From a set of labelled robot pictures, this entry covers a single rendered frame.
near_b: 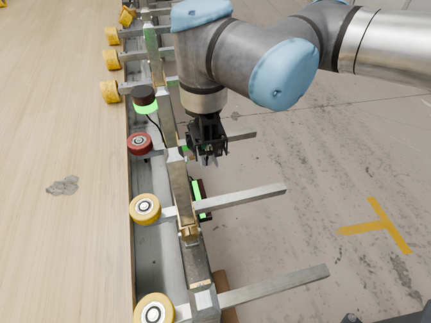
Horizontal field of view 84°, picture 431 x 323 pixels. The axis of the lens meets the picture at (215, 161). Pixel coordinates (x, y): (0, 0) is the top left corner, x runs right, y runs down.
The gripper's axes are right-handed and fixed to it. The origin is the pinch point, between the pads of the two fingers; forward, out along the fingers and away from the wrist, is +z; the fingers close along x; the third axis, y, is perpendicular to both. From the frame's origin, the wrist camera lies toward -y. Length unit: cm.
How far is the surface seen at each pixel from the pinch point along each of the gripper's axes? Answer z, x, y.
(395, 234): 98, 118, 9
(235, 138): 12.8, 14.8, -18.3
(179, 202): -0.3, -8.8, 11.0
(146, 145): 6.9, -15.8, -16.6
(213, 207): 13.7, 0.3, 6.7
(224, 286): 90, 4, 12
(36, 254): 7.6, -43.0, 11.4
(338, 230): 98, 85, -2
